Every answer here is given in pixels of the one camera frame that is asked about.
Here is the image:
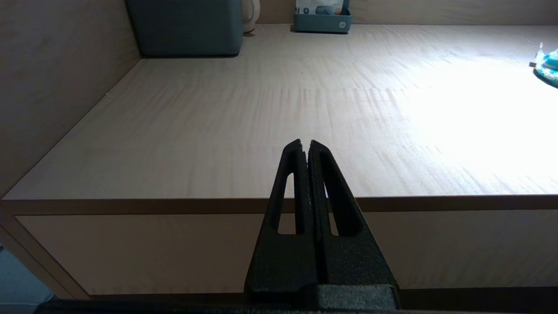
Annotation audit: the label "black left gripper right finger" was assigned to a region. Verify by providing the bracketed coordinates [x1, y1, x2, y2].
[308, 140, 395, 286]

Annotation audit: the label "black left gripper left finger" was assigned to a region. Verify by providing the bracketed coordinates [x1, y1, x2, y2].
[244, 139, 318, 301]

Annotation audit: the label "blue white striped towel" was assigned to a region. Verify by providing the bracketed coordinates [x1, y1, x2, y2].
[534, 42, 558, 88]

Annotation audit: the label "light wood cabinet front panel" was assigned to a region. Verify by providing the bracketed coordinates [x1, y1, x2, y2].
[15, 208, 558, 296]

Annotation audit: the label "small grey sachet tray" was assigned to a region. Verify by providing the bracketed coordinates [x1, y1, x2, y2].
[293, 0, 352, 34]

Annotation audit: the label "white ceramic mug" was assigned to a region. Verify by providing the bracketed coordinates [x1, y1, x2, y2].
[242, 0, 261, 34]

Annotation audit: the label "grey tissue box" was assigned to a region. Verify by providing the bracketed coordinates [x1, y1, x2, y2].
[126, 0, 244, 57]

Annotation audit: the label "white sachets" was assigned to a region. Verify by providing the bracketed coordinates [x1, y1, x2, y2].
[296, 0, 345, 16]

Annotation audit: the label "light wood backsplash board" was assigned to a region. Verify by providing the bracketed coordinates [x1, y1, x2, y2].
[0, 0, 142, 197]
[255, 0, 558, 26]

